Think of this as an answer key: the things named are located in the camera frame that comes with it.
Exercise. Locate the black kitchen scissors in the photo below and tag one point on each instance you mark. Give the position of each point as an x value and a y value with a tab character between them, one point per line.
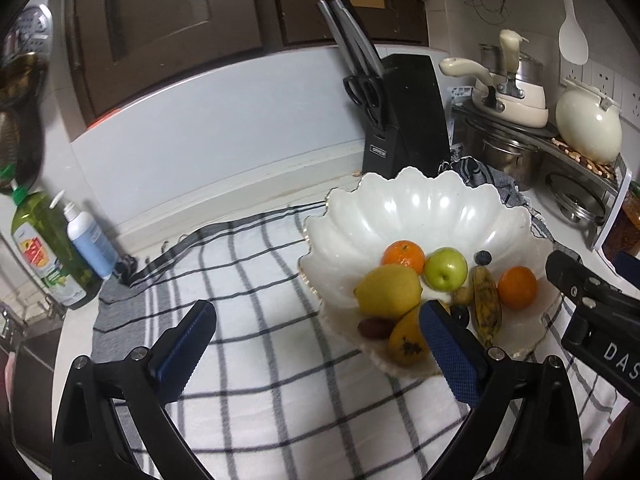
367	97

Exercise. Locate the metal strainer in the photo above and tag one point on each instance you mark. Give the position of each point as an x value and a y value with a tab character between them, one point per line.
32	27

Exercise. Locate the dark purple plum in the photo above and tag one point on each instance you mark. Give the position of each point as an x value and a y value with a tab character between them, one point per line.
460	316
483	258

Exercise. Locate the black knife block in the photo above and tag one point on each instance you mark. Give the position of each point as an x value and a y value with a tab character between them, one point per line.
410	110

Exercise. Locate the green detergent bottle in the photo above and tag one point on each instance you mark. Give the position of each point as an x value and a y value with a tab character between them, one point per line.
45	255

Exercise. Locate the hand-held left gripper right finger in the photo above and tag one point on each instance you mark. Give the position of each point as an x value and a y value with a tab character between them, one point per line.
450	355

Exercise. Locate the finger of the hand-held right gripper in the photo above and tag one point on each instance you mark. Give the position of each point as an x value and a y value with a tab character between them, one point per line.
629	270
567	275

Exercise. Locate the white wall socket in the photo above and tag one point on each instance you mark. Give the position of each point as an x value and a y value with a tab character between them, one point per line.
631	100
602	80
572	74

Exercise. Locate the green apple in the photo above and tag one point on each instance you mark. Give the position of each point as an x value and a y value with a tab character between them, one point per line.
445	269

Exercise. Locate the blue pump bottle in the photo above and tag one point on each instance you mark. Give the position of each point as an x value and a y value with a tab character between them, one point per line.
92	245

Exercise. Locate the small brown longan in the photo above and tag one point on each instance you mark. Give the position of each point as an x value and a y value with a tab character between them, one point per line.
462	296

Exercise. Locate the yellow mango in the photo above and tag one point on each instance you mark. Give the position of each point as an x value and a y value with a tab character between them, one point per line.
407	340

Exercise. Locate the cream kettle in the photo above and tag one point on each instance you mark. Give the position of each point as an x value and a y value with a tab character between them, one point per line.
587	125

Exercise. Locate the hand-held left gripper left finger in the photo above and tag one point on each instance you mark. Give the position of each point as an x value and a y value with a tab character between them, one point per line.
182	355

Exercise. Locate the person's right hand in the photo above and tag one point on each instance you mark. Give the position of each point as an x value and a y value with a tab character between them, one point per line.
622	445

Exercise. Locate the dark blue printed cloth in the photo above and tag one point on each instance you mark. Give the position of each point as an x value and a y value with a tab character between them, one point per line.
480	175

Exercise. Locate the small tangerine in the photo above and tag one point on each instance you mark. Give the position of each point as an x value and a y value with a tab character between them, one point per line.
402	256

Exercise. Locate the white scalloped bowl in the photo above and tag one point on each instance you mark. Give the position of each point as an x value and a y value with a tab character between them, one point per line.
400	210

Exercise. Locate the metal corner rack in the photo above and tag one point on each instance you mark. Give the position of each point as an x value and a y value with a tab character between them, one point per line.
550	147

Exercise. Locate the white checked cloth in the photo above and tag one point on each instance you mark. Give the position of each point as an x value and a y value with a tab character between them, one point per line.
280	360

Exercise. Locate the large yellow grapefruit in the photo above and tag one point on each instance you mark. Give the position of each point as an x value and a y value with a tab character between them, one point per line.
387	292

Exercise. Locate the spotted ripe banana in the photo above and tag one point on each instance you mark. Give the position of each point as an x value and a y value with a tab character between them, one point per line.
487	305

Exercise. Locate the large steel pot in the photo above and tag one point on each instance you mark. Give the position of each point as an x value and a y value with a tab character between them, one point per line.
505	157

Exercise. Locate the glass pot lid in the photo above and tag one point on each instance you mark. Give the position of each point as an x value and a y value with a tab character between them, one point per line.
575	200

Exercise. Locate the white rice spoon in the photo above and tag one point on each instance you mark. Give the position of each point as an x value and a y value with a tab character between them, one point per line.
572	35

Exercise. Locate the large orange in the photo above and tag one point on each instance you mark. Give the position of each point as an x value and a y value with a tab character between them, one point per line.
517	287

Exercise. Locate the glass jar of red sauce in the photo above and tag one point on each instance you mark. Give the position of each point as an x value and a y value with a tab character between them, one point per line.
625	230

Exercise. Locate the red date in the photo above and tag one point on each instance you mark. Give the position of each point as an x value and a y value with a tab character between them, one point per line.
372	329

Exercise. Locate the cream saucepan with steel pot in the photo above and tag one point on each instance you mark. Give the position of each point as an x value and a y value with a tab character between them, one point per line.
520	107

